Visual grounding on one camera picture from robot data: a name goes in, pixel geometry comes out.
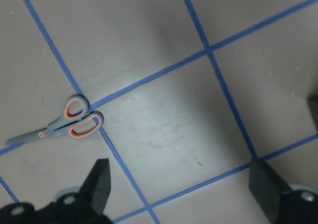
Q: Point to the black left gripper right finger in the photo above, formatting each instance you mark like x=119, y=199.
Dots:
x=268, y=188

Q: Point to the grey orange scissors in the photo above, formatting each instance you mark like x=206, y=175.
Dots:
x=66, y=124

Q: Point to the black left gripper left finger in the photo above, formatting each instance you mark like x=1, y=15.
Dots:
x=97, y=186

